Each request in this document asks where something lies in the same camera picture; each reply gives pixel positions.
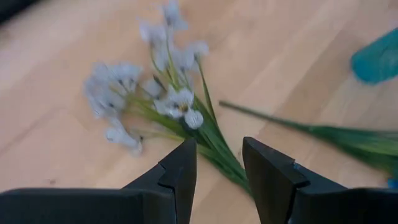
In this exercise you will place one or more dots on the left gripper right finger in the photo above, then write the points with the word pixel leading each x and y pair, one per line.
pixel 311 205

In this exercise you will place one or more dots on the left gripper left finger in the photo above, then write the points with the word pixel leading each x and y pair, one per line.
pixel 124 205

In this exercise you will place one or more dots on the blue artificial flower bunch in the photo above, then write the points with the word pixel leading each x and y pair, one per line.
pixel 357 140

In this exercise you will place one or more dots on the teal textured glass vase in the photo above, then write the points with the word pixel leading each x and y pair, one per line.
pixel 379 59

